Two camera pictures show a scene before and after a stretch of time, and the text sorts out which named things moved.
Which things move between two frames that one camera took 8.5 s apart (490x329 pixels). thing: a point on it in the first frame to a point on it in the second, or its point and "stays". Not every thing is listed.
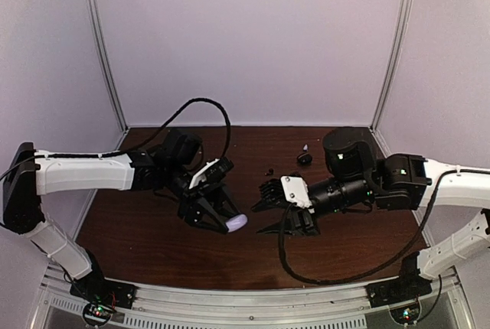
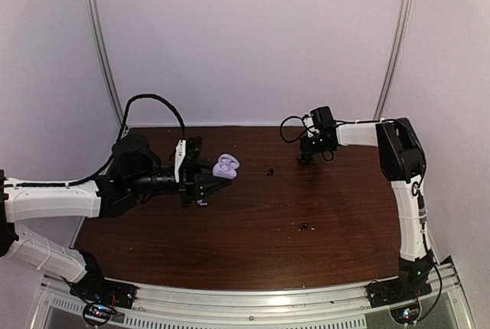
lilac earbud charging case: [236, 222] to [226, 167]
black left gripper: [195, 202] to [191, 180]
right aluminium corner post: [397, 44] stays
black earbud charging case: [305, 159] stays
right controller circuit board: [406, 314] stays
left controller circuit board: [97, 314] stays
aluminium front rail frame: [256, 304] stays
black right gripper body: [301, 217] to [318, 146]
